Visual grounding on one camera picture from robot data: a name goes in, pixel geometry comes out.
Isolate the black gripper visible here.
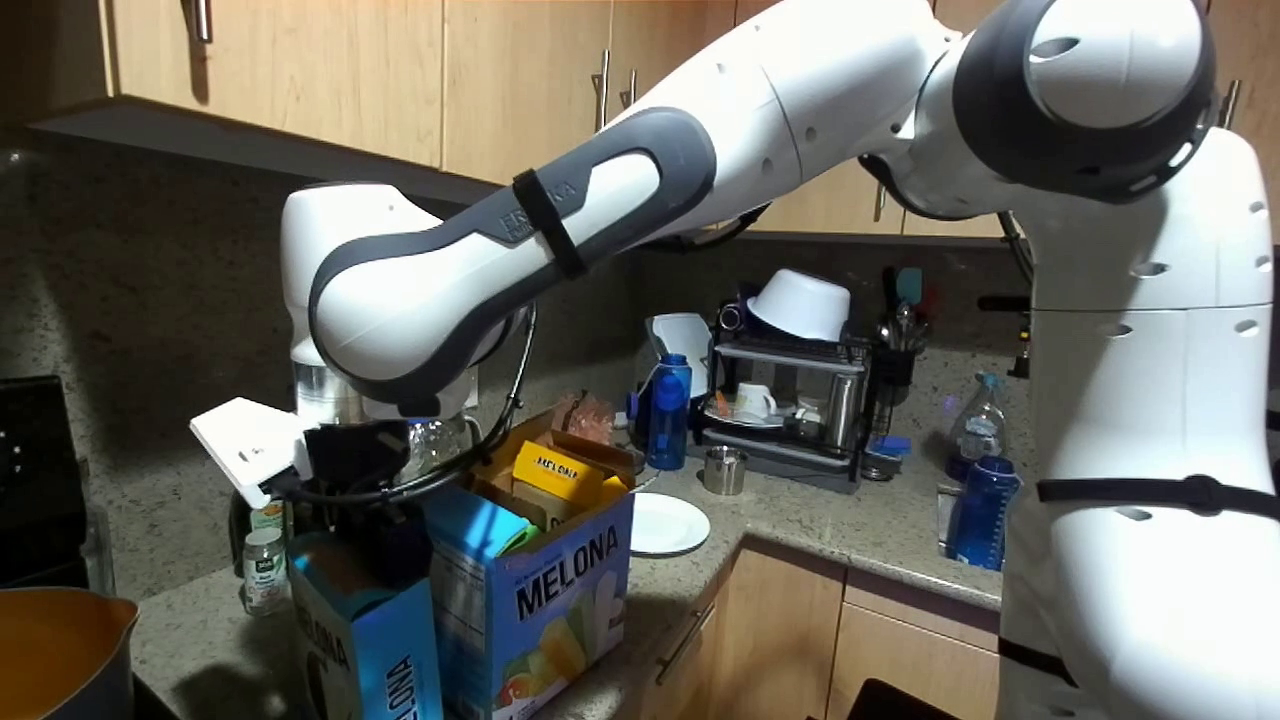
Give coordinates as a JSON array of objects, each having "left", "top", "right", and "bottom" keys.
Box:
[{"left": 267, "top": 421, "right": 434, "bottom": 590}]

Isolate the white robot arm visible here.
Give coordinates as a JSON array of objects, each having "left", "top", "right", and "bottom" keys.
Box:
[{"left": 280, "top": 0, "right": 1280, "bottom": 720}]

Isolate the blue melona box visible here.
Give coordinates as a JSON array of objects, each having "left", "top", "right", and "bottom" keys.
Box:
[
  {"left": 420, "top": 408, "right": 639, "bottom": 720},
  {"left": 290, "top": 536, "right": 445, "bottom": 720}
]

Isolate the white cutting board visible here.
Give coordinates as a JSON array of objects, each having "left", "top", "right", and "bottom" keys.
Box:
[{"left": 190, "top": 395, "right": 308, "bottom": 507}]

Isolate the white round plate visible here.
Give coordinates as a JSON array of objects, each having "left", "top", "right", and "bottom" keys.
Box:
[{"left": 632, "top": 491, "right": 712, "bottom": 557}]

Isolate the blue water bottle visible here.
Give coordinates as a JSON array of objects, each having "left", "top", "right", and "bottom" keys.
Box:
[{"left": 646, "top": 354, "right": 691, "bottom": 472}]

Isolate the orange pot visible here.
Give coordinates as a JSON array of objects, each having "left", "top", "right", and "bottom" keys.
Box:
[{"left": 0, "top": 590, "right": 138, "bottom": 720}]

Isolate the small metal cup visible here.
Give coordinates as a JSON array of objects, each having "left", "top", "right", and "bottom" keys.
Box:
[{"left": 699, "top": 443, "right": 745, "bottom": 497}]

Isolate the black dish rack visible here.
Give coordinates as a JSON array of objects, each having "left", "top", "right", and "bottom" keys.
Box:
[{"left": 696, "top": 303, "right": 912, "bottom": 481}]

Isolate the white bowl upside down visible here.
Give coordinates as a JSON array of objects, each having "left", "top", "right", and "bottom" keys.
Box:
[{"left": 747, "top": 267, "right": 854, "bottom": 346}]

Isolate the blue spray bottle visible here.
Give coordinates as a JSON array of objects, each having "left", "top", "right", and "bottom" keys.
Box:
[{"left": 943, "top": 367, "right": 1021, "bottom": 567}]

